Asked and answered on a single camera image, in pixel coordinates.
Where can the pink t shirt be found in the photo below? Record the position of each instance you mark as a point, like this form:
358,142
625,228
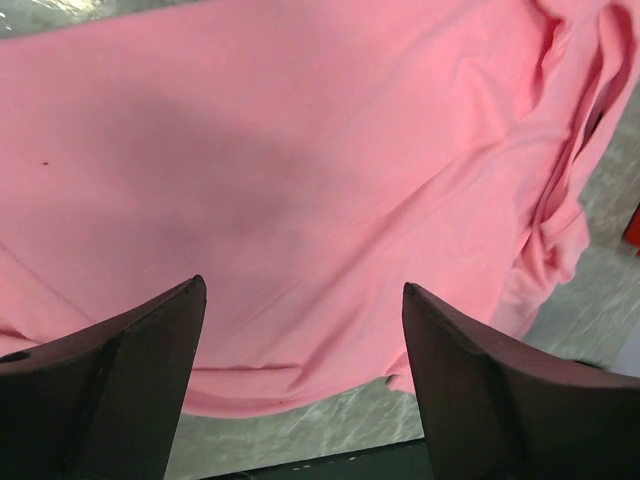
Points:
307,158

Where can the red plastic bin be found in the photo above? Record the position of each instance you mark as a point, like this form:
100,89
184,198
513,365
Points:
631,234

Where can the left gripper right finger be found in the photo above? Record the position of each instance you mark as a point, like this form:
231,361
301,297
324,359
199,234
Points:
493,407

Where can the black base beam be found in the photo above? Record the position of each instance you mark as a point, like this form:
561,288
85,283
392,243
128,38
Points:
400,461

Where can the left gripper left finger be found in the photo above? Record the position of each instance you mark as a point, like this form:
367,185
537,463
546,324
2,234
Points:
104,402

